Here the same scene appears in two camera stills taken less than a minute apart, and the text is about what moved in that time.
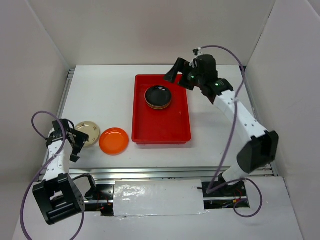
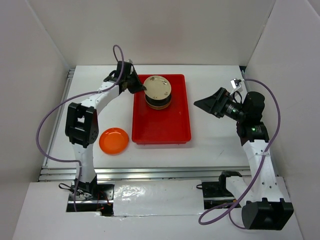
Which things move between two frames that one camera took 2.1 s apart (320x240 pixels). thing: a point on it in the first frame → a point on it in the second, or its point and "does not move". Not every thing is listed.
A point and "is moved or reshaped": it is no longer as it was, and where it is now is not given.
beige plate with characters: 91,129 is moved or reshaped
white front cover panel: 158,198 does not move
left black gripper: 81,138 → 138,87
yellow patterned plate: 158,107 does not move
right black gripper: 171,75 → 216,103
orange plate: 113,141 does not move
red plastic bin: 168,126 does not move
